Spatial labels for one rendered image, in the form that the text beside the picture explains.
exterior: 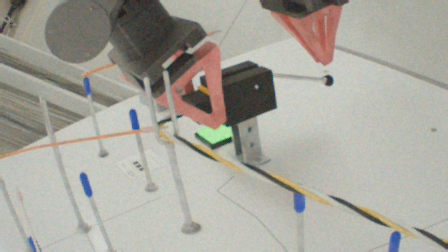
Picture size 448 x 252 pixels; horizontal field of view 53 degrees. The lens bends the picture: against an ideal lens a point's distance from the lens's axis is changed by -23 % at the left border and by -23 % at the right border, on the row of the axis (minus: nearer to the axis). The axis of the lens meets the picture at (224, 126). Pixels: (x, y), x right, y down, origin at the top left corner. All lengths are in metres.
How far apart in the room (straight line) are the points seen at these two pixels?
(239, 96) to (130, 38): 0.13
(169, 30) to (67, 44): 0.12
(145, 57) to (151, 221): 0.15
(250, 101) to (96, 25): 0.21
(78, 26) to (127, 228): 0.21
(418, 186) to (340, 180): 0.09
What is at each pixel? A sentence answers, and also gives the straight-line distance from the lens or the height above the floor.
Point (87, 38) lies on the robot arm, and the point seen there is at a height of 1.35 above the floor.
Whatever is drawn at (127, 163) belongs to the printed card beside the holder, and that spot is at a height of 1.17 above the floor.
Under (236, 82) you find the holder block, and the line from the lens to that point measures 0.51.
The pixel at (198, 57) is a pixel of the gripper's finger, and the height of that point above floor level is 1.23.
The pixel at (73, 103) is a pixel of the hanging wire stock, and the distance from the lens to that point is 1.07.
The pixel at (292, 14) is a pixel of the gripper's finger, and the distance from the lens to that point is 0.53.
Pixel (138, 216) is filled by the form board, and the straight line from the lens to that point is 0.51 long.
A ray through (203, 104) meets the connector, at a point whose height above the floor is 1.18.
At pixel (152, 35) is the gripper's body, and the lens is 0.45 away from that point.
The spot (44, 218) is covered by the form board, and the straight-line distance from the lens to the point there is 0.55.
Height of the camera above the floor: 1.48
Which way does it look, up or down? 39 degrees down
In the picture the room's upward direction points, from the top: 68 degrees counter-clockwise
